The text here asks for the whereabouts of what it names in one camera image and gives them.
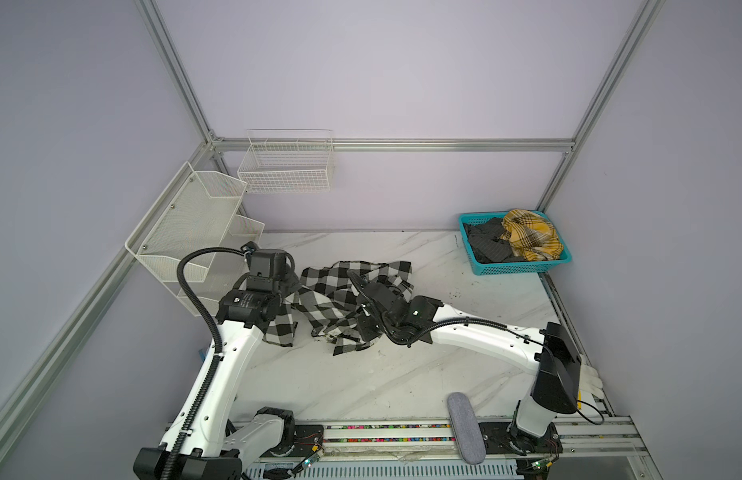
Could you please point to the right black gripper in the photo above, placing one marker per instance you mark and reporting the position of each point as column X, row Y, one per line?
column 366, row 333

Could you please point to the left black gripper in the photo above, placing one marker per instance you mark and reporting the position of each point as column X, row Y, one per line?
column 292, row 280

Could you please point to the black white checkered shirt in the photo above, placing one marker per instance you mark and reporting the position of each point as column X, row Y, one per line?
column 326, row 299

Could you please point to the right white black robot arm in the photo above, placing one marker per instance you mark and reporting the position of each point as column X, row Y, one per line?
column 548, row 353

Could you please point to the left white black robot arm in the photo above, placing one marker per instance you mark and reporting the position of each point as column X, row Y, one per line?
column 198, row 444

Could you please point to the white mesh two-tier shelf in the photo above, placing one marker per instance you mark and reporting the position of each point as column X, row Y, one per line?
column 198, row 209

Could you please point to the teal plastic basket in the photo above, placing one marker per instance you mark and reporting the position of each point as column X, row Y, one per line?
column 505, row 268

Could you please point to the dark grey striped shirt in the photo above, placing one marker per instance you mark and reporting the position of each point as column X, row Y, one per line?
column 487, row 242

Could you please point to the grey foam microphone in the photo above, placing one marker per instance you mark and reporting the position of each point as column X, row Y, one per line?
column 466, row 429

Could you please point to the yellow plaid shirt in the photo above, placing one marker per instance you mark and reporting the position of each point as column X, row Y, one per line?
column 532, row 236

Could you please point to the white work glove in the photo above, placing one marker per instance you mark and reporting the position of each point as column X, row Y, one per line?
column 590, row 382

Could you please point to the white wire wall basket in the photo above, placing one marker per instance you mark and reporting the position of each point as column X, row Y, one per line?
column 288, row 161

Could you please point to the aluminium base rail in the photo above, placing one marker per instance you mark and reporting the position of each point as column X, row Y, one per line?
column 425, row 449

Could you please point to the aluminium frame profile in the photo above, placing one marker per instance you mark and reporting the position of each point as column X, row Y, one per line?
column 408, row 144

